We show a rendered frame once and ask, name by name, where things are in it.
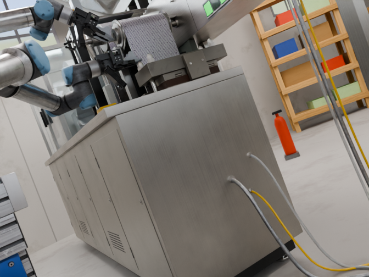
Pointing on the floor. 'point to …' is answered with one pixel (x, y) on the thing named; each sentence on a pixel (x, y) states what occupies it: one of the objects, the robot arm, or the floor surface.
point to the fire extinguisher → (285, 137)
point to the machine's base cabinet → (180, 187)
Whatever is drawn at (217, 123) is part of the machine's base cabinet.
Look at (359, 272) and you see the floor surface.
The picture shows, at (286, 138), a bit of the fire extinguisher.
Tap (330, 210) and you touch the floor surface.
